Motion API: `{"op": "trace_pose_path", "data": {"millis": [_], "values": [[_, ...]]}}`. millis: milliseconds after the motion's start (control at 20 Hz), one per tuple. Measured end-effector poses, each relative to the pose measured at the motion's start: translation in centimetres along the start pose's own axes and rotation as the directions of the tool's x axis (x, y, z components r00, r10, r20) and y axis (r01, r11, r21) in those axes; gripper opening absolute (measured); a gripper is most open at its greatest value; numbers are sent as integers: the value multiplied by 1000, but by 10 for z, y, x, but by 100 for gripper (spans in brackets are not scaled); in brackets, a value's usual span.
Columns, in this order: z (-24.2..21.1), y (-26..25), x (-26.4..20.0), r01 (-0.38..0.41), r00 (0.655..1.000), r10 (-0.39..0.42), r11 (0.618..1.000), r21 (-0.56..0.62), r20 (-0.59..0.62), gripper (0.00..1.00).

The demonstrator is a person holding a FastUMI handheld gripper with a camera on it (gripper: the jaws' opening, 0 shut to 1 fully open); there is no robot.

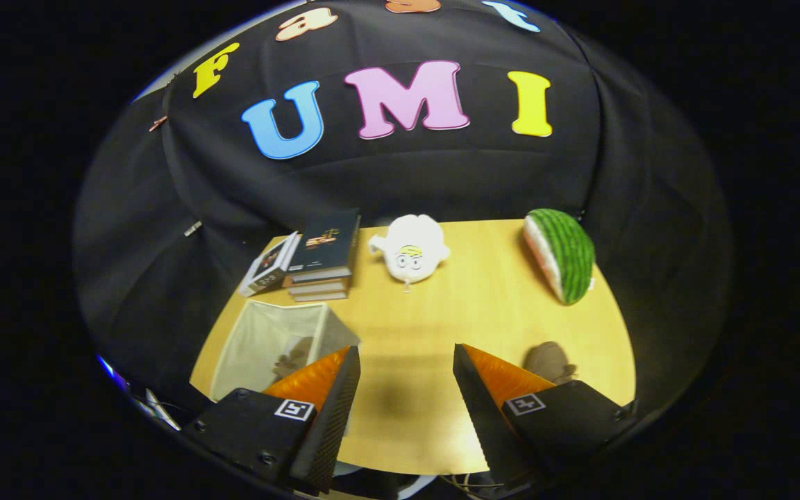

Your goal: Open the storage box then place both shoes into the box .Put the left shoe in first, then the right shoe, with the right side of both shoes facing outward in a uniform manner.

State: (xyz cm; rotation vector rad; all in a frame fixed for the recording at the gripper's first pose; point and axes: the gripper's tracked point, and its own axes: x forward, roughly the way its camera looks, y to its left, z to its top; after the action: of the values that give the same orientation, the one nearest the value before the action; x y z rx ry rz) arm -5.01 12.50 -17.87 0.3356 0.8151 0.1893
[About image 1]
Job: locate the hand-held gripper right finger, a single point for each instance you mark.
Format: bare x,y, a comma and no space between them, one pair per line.
480,410

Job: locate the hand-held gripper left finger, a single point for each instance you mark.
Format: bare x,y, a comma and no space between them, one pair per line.
334,417

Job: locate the foldable fabric storage box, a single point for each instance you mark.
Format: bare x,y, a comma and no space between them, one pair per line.
254,340

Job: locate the brown book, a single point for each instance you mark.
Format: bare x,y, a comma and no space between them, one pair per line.
321,296
320,285

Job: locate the white book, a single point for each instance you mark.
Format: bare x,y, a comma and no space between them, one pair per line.
268,267

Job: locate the black book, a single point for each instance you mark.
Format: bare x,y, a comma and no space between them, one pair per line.
327,243

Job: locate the watermelon slice plush toy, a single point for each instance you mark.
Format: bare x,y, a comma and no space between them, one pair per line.
570,253

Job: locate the white plush toy with eyes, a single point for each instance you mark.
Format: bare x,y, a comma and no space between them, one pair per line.
410,239

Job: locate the silver clip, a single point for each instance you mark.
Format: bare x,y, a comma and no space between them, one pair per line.
193,228

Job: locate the copper clip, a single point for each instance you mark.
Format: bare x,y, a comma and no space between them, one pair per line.
157,123

